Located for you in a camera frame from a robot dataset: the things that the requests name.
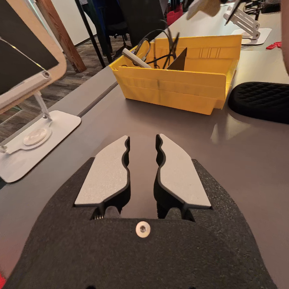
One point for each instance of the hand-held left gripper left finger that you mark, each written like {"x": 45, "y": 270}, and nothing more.
{"x": 103, "y": 178}

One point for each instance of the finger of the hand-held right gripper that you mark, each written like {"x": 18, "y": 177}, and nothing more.
{"x": 207, "y": 8}

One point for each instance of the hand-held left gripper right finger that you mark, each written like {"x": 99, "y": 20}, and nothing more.
{"x": 182, "y": 180}

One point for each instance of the person's right forearm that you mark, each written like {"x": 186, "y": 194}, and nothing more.
{"x": 285, "y": 33}

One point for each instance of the red bean bag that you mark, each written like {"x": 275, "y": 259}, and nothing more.
{"x": 175, "y": 14}

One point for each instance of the black tilted panel stand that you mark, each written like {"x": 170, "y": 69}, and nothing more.
{"x": 246, "y": 20}

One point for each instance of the black bin divider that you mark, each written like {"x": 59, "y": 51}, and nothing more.
{"x": 179, "y": 62}

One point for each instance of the small red object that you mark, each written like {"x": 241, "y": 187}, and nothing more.
{"x": 274, "y": 45}

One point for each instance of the yellow plastic bin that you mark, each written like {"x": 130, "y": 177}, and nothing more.
{"x": 169, "y": 90}

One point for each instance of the blue black office chair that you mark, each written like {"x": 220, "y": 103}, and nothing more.
{"x": 112, "y": 20}

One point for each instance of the black oval mesh pad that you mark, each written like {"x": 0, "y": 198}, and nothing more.
{"x": 259, "y": 101}

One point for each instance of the black metal pole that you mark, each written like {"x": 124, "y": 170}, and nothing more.
{"x": 90, "y": 33}

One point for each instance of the black panel wooden board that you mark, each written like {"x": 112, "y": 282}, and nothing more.
{"x": 20, "y": 45}

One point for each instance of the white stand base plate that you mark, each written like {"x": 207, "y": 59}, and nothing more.
{"x": 56, "y": 131}

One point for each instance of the white stand bracket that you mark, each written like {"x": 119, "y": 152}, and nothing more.
{"x": 22, "y": 89}

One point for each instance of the wooden post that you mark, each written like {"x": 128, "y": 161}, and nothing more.
{"x": 61, "y": 36}

